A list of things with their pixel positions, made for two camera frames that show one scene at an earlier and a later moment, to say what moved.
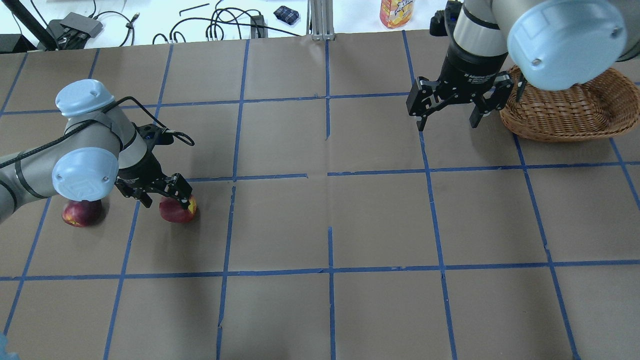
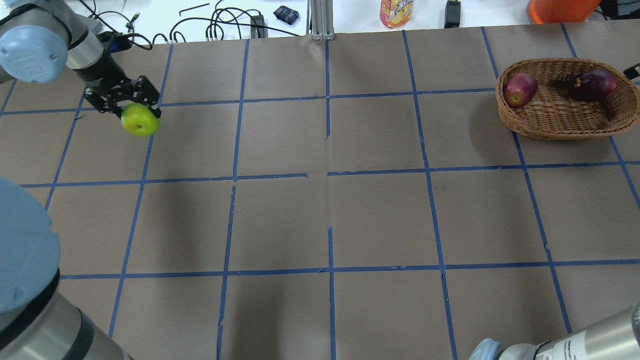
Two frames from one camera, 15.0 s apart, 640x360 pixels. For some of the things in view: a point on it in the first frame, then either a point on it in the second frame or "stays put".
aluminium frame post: [321, 14] stays put
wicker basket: [606, 105] stays put
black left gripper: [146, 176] -> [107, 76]
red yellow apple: [171, 211] -> [519, 88]
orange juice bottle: [396, 13] stays put
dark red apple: [82, 213] -> [595, 85]
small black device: [288, 16] stays put
